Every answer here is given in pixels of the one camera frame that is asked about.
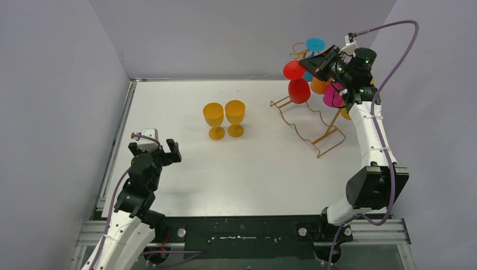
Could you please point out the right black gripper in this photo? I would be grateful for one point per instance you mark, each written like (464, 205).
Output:
(320, 64)

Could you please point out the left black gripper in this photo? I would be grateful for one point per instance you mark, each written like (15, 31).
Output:
(157, 152)

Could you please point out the red plastic wine glass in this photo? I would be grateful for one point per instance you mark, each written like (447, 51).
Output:
(298, 88)

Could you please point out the yellow wine glass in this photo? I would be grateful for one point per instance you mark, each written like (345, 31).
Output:
(214, 115)
(235, 113)
(345, 114)

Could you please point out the yellow wine glass front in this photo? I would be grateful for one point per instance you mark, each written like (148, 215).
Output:
(214, 115)

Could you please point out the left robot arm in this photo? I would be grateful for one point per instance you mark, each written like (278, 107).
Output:
(131, 225)

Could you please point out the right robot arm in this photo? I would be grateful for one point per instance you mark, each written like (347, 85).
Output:
(380, 180)

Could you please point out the blue plastic wine glass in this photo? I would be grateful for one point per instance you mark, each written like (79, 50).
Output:
(314, 46)

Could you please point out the orange plastic wine glass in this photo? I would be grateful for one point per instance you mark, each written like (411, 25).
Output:
(319, 87)

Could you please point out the pink plastic wine glass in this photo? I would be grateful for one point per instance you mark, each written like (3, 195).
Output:
(331, 98)

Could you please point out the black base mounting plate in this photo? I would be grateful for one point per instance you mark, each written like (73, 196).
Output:
(255, 237)

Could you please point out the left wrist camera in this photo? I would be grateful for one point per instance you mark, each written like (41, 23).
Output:
(148, 135)

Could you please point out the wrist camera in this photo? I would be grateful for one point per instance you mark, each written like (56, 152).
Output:
(148, 135)
(350, 43)

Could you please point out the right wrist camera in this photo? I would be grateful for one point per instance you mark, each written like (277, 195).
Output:
(350, 43)

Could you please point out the gold wire glass rack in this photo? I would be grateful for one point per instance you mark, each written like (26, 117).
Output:
(313, 124)

